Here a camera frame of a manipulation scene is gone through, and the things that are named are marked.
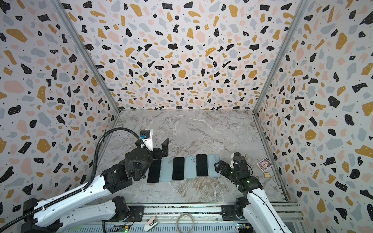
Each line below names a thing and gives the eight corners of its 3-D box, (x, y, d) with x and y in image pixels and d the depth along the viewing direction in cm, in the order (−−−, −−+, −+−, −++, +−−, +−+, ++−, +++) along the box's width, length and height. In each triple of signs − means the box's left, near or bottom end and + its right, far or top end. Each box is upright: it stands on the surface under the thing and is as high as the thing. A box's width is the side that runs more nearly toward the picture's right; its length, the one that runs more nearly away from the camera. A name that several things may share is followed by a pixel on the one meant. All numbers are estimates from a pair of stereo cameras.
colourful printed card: (263, 172, 91) (265, 170, 89) (256, 164, 94) (257, 162, 92) (272, 166, 94) (273, 164, 92) (264, 158, 97) (266, 156, 95)
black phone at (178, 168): (171, 179, 88) (171, 178, 86) (173, 158, 97) (173, 156, 95) (183, 179, 88) (183, 178, 86) (185, 158, 97) (184, 157, 95)
